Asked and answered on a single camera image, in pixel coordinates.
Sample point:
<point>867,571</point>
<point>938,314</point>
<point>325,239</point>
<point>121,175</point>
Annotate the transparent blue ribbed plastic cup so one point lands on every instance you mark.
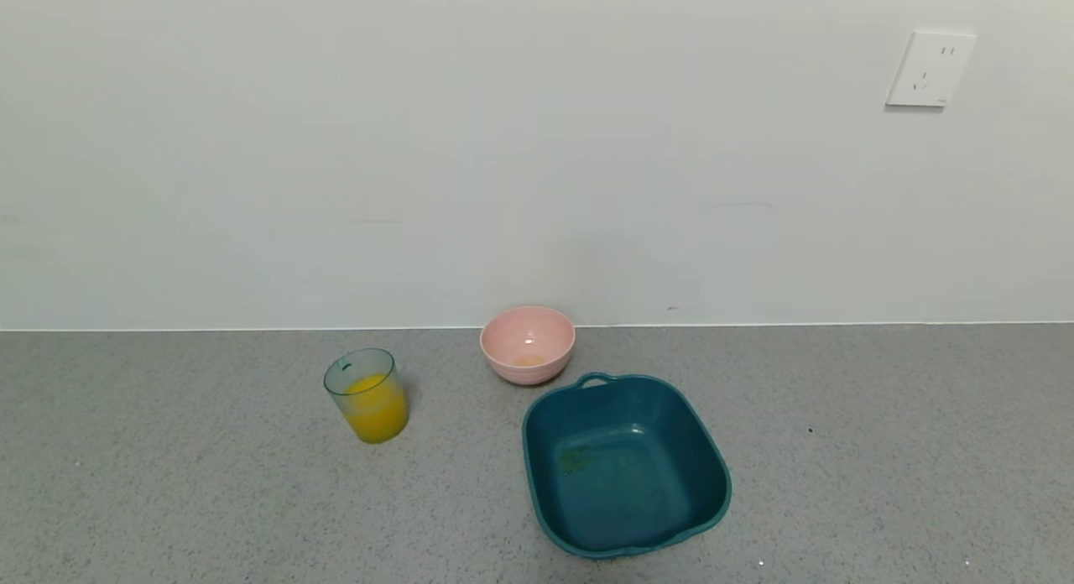
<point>361,366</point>

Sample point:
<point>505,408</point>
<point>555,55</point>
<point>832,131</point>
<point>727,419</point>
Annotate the yellow orange liquid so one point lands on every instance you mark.
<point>377,416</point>

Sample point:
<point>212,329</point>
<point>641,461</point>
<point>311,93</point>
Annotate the pink bowl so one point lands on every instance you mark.
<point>527,345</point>

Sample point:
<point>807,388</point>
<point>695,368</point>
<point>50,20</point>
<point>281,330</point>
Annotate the teal square plastic basin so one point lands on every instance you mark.
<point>625,475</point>

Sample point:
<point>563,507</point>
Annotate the white wall socket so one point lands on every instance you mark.
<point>930,68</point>

